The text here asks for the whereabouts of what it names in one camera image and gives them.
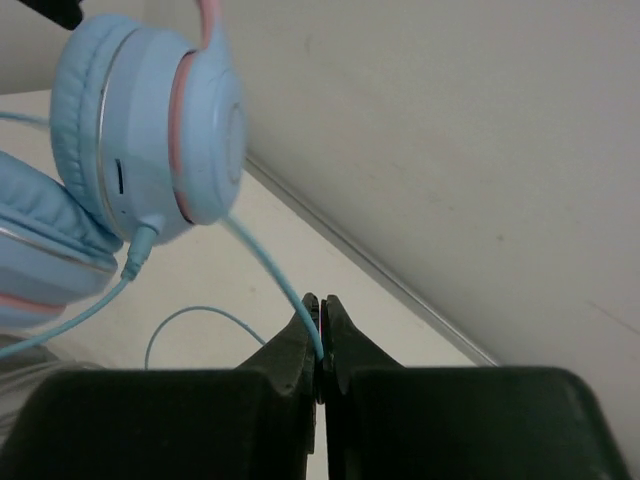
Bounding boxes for light blue headphone cable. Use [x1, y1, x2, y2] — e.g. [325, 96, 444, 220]
[0, 112, 325, 371]

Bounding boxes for blue pink cat-ear headphones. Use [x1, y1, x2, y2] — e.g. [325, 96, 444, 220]
[1, 1, 247, 329]

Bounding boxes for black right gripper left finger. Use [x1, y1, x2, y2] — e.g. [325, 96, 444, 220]
[13, 316, 315, 479]

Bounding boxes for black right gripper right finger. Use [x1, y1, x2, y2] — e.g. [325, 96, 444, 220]
[321, 296, 630, 479]

